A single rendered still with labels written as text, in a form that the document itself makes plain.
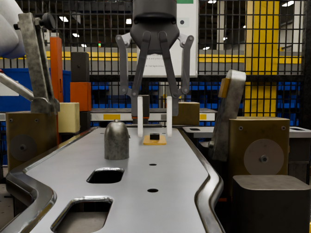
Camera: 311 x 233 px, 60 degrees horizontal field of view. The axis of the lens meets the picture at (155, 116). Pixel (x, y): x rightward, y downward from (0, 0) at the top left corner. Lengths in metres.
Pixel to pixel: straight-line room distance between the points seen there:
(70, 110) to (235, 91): 0.32
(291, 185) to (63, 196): 0.22
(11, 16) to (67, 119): 0.43
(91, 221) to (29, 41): 0.36
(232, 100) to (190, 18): 0.68
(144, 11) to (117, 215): 0.34
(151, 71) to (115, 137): 0.70
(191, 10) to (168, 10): 0.61
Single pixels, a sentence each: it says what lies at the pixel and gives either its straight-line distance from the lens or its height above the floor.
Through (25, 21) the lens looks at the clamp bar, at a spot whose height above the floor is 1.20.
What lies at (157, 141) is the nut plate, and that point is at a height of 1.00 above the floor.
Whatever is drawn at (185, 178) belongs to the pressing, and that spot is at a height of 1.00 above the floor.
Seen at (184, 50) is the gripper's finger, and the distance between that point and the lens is 0.47.
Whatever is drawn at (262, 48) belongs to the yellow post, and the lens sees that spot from 1.15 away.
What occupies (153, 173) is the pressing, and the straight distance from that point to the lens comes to 0.28.
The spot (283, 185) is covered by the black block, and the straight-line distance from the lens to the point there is 0.31.
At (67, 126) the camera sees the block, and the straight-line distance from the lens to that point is 0.56.
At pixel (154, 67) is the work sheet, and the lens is 1.02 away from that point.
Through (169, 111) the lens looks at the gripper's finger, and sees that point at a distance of 0.46.
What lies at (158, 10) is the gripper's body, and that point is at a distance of 0.45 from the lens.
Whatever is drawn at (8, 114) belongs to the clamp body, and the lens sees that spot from 0.50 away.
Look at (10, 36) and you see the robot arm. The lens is 0.90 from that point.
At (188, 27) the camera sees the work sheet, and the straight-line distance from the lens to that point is 1.05.
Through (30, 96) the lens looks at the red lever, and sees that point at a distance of 0.51.
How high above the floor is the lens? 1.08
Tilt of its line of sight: 5 degrees down
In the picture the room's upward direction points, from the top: straight up
